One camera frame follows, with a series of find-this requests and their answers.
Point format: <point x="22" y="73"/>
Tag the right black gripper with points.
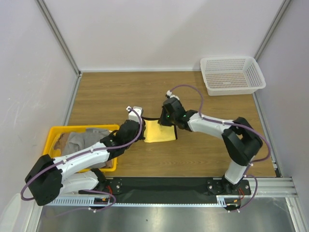
<point x="163" y="120"/>

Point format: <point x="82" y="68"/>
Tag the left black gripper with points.
<point x="141" y="135"/>

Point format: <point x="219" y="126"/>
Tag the yellow towel black trim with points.
<point x="156" y="133"/>

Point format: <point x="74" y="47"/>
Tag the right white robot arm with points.
<point x="241" y="142"/>

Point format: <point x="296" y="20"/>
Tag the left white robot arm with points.
<point x="50" y="177"/>

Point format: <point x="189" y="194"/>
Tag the grey towel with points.
<point x="76" y="141"/>

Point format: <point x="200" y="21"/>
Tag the white perforated basket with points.
<point x="237" y="75"/>

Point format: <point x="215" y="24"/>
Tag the brown towel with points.
<point x="60" y="142"/>

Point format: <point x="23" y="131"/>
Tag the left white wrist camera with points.
<point x="135" y="113"/>

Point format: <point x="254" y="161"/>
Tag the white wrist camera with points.
<point x="169" y="95"/>
<point x="135" y="113"/>

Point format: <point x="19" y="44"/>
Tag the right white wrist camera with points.
<point x="169" y="95"/>

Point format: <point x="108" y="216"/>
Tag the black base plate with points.
<point x="172" y="190"/>

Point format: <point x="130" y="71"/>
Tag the aluminium frame rail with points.
<point x="57" y="34"/>

